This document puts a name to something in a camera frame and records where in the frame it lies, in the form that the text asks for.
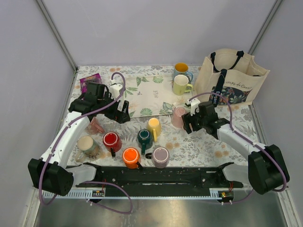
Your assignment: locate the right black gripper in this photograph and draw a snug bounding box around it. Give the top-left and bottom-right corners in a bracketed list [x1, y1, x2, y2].
[181, 109, 207, 134]

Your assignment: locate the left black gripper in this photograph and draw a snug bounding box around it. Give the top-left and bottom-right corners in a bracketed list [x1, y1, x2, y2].
[97, 91, 130, 123]

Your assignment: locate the pink faceted mug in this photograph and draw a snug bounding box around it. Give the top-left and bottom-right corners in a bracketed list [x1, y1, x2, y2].
[171, 107, 187, 129]

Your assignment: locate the light green mug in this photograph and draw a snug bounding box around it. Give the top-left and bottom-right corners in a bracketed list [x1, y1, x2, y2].
[173, 74, 193, 96]

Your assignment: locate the blue floral mug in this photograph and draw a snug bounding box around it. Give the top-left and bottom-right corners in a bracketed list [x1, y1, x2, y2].
[172, 62, 194, 83]

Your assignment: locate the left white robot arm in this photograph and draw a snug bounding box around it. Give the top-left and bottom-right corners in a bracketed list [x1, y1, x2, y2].
[28, 82, 130, 196]

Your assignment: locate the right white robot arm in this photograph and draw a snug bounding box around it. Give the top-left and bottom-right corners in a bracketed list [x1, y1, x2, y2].
[182, 98, 290, 194]

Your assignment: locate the yellow mug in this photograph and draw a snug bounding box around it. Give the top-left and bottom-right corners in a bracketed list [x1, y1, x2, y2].
[147, 118, 161, 142]

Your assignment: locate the red mug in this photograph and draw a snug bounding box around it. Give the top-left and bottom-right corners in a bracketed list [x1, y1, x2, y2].
[103, 132, 122, 157]

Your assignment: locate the dark green mug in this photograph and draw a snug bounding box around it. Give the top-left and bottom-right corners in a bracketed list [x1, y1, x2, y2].
[137, 129, 153, 156]

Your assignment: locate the pink patterned mug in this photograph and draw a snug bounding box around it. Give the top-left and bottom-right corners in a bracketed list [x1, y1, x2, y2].
[86, 117, 105, 135]

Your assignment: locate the orange mug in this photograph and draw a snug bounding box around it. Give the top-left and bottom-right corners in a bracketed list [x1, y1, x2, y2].
[122, 147, 143, 170]

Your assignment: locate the cream floral mug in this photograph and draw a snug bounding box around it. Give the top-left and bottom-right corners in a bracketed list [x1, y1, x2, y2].
[74, 136, 103, 163]

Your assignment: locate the mauve purple mug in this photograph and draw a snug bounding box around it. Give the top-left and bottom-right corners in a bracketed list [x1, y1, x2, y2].
[152, 147, 170, 168]

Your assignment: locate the floral tablecloth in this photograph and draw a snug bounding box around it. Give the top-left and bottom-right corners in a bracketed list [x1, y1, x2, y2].
[68, 66, 258, 167]

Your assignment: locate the leaf print tray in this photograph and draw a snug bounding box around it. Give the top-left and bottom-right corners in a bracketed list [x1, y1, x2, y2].
[124, 75, 194, 118]

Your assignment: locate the purple snack box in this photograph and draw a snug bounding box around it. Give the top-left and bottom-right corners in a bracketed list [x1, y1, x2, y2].
[80, 73, 102, 93]

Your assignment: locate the beige canvas tote bag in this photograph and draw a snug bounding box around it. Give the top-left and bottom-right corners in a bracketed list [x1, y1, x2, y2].
[194, 49, 270, 106]

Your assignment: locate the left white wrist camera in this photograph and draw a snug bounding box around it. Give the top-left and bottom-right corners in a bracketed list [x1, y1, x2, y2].
[109, 79, 125, 103]

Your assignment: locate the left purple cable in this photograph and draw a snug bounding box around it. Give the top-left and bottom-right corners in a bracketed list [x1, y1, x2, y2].
[38, 72, 134, 215]

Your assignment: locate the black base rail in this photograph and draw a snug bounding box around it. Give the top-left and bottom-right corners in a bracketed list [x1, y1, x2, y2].
[78, 166, 243, 192]

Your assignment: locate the white cable duct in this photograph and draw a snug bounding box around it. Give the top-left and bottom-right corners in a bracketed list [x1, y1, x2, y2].
[56, 185, 234, 201]

